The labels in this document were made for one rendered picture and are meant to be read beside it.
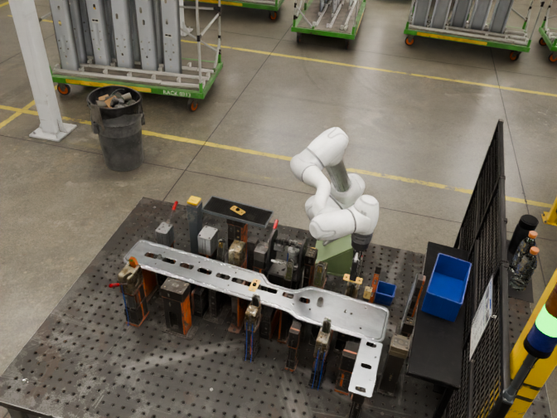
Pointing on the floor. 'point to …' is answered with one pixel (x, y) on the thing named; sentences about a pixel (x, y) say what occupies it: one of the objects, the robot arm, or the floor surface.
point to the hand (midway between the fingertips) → (354, 272)
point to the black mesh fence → (482, 216)
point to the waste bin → (118, 125)
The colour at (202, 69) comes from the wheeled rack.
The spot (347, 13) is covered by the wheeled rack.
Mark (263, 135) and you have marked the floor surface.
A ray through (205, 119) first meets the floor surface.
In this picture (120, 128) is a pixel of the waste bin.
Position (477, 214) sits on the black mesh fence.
